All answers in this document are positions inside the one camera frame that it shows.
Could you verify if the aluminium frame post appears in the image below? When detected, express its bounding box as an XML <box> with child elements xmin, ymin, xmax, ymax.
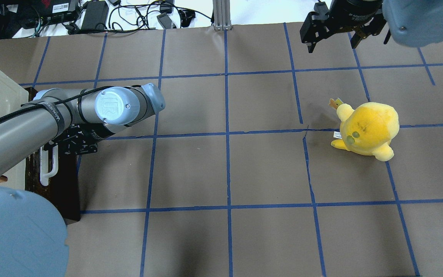
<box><xmin>213</xmin><ymin>0</ymin><xmax>232</xmax><ymax>32</ymax></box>

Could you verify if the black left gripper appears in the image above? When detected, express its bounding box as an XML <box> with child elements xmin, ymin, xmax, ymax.
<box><xmin>48</xmin><ymin>125</ymin><xmax>106</xmax><ymax>155</ymax></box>

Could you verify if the yellow plush toy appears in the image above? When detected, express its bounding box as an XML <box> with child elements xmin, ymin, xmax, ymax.
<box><xmin>329</xmin><ymin>98</ymin><xmax>400</xmax><ymax>162</ymax></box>

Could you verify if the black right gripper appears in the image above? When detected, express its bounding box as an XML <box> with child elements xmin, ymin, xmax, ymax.
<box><xmin>300</xmin><ymin>0</ymin><xmax>386</xmax><ymax>53</ymax></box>

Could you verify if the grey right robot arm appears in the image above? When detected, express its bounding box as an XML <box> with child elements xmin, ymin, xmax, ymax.
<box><xmin>300</xmin><ymin>0</ymin><xmax>443</xmax><ymax>53</ymax></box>

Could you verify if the black power adapter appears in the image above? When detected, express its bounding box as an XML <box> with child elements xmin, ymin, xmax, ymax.
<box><xmin>79</xmin><ymin>0</ymin><xmax>109</xmax><ymax>33</ymax></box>

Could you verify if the white drawer handle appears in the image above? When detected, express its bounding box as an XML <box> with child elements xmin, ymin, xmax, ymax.
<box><xmin>39</xmin><ymin>144</ymin><xmax>59</xmax><ymax>187</ymax></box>

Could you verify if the black electronics box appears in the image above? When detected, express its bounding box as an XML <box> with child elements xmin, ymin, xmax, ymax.
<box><xmin>31</xmin><ymin>0</ymin><xmax>82</xmax><ymax>24</ymax></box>

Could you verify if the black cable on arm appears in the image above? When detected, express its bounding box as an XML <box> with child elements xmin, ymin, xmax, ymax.
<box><xmin>0</xmin><ymin>85</ymin><xmax>142</xmax><ymax>135</ymax></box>

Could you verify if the dark wooden cabinet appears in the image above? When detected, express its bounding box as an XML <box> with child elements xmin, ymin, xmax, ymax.
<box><xmin>24</xmin><ymin>87</ymin><xmax>82</xmax><ymax>222</ymax></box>

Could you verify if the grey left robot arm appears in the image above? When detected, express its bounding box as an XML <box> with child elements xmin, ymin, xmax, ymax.
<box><xmin>0</xmin><ymin>83</ymin><xmax>167</xmax><ymax>277</ymax></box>

